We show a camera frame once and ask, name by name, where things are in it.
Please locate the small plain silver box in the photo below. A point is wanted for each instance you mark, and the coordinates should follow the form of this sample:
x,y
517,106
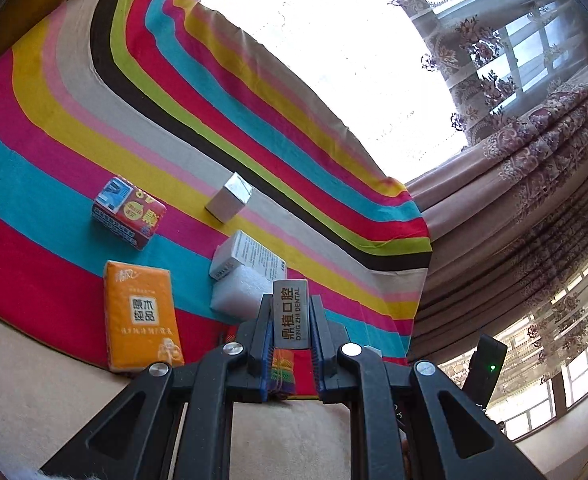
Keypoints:
x,y
228,197

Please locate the colourful striped cloth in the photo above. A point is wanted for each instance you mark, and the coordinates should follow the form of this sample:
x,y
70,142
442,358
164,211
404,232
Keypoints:
x,y
123,125

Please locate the red and blue tissue pack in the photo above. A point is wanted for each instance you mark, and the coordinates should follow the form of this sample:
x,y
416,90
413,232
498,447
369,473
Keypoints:
x,y
128,212

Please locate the beige seat cushion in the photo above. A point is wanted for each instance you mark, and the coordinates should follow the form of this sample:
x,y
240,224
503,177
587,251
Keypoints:
x,y
23,410

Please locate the silver box with rainbow end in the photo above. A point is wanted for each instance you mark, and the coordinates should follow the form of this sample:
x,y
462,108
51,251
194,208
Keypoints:
x,y
290,315

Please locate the white box with fine print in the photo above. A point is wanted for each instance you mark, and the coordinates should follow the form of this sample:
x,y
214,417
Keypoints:
x,y
249,255

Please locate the white window frame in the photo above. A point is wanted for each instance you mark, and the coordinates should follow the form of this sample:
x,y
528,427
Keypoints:
x,y
519,20

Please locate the yellow leather sofa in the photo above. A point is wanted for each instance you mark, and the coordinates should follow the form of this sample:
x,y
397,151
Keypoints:
x,y
38,15

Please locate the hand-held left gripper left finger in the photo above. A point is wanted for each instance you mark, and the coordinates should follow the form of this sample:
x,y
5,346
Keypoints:
x,y
265,375

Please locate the pink patterned heavy curtain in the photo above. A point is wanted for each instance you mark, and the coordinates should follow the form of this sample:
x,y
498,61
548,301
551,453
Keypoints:
x,y
514,220

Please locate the white foam block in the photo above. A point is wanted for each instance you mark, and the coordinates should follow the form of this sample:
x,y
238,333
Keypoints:
x,y
236,295

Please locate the orange tissue pack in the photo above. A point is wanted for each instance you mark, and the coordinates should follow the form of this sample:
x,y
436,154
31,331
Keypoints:
x,y
141,315

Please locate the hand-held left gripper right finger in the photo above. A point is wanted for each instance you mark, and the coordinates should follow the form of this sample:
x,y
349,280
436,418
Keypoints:
x,y
319,380

